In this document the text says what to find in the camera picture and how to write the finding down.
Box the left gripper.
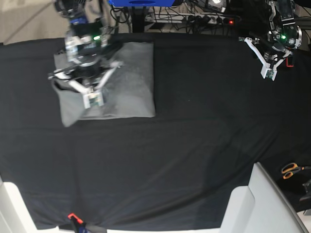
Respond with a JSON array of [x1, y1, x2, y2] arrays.
[[239, 37, 293, 81]]

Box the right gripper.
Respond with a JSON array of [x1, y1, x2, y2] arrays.
[[49, 53, 124, 109]]

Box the grey T-shirt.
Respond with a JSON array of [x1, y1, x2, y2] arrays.
[[52, 42, 156, 127]]

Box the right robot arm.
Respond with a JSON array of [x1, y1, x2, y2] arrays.
[[49, 0, 123, 109]]

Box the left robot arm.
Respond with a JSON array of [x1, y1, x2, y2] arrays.
[[239, 0, 302, 81]]

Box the red black clamp right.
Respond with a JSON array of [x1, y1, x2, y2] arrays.
[[285, 55, 294, 68]]

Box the blue plastic box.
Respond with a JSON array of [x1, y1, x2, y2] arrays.
[[108, 0, 175, 7]]

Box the white power strip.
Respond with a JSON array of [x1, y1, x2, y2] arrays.
[[145, 12, 241, 26]]

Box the black metal stand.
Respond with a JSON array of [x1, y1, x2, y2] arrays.
[[129, 6, 149, 33]]

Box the black table cloth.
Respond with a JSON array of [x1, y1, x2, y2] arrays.
[[0, 33, 311, 231]]

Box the red blue clamp front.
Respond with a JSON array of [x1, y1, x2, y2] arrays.
[[68, 213, 88, 233]]

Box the white chair left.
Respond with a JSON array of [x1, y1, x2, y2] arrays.
[[0, 179, 38, 233]]

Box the orange handled scissors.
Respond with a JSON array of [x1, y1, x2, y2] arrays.
[[281, 163, 311, 180]]

